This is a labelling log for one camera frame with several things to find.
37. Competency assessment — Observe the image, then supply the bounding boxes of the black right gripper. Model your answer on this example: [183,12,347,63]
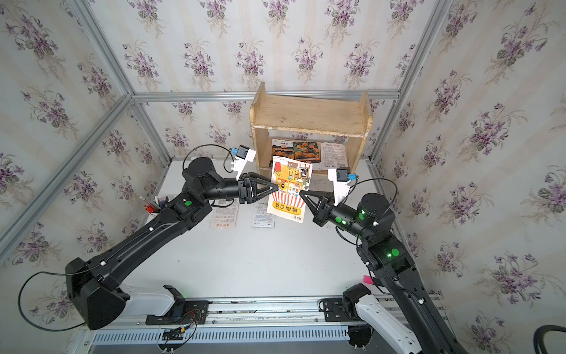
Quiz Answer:
[301,189,375,247]

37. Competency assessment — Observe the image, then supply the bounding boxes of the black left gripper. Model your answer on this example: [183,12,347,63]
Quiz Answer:
[198,174,277,207]

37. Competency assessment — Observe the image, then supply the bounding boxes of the small white seed bag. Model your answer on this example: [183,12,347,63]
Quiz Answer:
[251,202,276,229]

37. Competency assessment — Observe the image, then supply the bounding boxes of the pink storefront seed bag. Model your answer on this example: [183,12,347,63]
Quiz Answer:
[267,156,312,224]

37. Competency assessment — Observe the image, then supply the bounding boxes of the white barcode seed bag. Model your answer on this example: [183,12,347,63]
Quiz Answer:
[210,204,239,230]

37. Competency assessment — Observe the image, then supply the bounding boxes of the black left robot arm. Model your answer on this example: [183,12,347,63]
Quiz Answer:
[65,157,279,330]

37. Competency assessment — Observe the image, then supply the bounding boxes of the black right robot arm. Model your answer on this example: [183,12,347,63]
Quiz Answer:
[300,191,466,353]

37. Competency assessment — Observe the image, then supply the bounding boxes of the dark marigold seed bag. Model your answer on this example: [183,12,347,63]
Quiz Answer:
[271,139,295,159]

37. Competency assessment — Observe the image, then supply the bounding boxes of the white printed seed bag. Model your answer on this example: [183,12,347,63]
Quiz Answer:
[321,142,348,170]

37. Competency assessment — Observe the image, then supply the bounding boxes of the orange marigold seed bag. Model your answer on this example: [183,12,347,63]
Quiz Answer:
[293,142,321,164]

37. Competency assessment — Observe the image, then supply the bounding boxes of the wooden two-tier shelf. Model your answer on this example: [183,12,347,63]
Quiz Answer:
[249,83,373,176]

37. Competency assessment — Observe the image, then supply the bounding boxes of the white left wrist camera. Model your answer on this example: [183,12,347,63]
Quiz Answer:
[231,145,256,179]

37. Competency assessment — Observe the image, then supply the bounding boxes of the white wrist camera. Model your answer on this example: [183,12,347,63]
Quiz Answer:
[328,167,358,207]
[231,145,256,179]

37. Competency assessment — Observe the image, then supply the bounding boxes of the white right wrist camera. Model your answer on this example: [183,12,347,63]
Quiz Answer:
[328,167,358,207]

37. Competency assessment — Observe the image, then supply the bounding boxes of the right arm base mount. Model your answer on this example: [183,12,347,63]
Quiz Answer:
[318,283,371,322]

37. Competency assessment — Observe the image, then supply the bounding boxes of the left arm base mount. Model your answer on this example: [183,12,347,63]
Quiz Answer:
[145,285,210,325]

